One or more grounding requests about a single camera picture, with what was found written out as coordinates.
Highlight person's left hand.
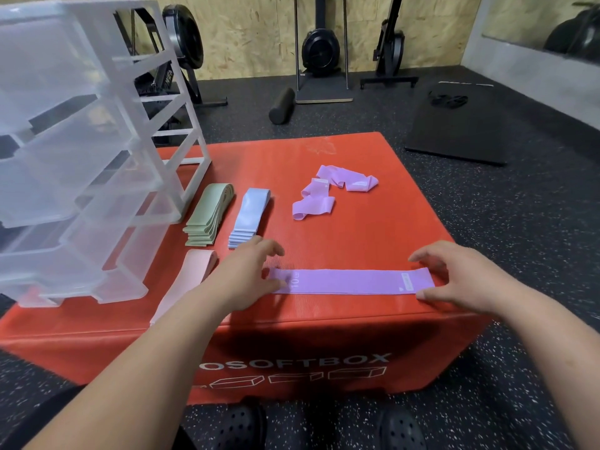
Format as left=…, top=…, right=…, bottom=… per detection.
left=204, top=236, right=287, bottom=314

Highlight person's right hand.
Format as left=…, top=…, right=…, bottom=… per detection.
left=408, top=241, right=516, bottom=317

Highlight stack of pink bands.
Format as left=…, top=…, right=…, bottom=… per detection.
left=149, top=249, right=219, bottom=326

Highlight stack of blue bands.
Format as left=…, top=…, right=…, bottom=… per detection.
left=228, top=187, right=272, bottom=250

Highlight stack of green bands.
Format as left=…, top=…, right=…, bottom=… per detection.
left=183, top=183, right=235, bottom=248

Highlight translucent plastic drawer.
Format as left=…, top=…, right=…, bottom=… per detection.
left=91, top=219, right=169, bottom=304
left=0, top=16, right=111, bottom=134
left=0, top=191, right=181, bottom=308
left=0, top=96, right=163, bottom=229

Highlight clear plastic drawer unit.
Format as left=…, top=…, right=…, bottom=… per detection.
left=0, top=0, right=213, bottom=226

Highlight person's right forearm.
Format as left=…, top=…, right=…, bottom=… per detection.
left=492, top=285, right=600, bottom=450

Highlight person's left forearm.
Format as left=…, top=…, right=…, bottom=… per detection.
left=23, top=285, right=233, bottom=450

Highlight person's black trousers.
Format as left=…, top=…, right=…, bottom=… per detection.
left=0, top=384, right=198, bottom=450

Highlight red soft plyo box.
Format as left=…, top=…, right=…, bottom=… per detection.
left=0, top=131, right=493, bottom=406

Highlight black perforated clog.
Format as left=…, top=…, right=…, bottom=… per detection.
left=213, top=400, right=268, bottom=450
left=374, top=402, right=428, bottom=450

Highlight black exercise mat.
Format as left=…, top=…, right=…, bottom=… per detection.
left=405, top=81, right=509, bottom=166

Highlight black foam roller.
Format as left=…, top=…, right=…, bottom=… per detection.
left=268, top=87, right=296, bottom=126

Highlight black ski machine with stand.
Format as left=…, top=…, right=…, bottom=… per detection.
left=294, top=0, right=355, bottom=104

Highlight black upright rowing machine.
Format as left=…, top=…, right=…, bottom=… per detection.
left=359, top=0, right=419, bottom=89

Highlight black straps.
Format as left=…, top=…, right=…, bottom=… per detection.
left=429, top=92, right=469, bottom=109

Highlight wall mirror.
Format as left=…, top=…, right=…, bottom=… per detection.
left=482, top=0, right=600, bottom=66

